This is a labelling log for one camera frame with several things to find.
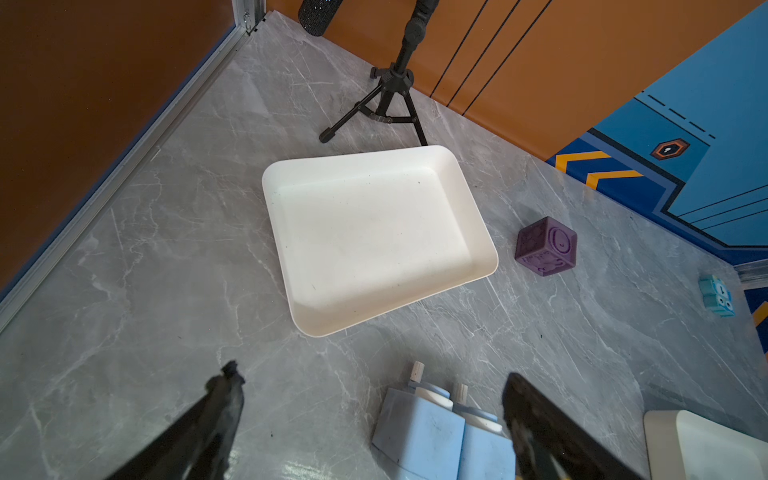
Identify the right white storage tray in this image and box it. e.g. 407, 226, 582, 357
643, 410, 767, 480

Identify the white storage tray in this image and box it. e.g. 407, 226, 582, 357
643, 410, 767, 480
262, 145, 499, 338

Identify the purple cube toy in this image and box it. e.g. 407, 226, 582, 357
514, 216, 578, 277

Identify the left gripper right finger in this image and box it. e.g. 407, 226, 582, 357
502, 372, 640, 479

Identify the black mini tripod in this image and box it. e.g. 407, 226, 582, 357
319, 0, 439, 146

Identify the small teal robot toy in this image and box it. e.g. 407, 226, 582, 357
698, 275, 735, 318

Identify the blue sharpener upper left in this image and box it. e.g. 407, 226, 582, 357
371, 361, 466, 479

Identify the left white storage tray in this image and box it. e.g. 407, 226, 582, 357
262, 145, 499, 338

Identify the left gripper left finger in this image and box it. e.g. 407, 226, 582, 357
109, 360, 245, 479

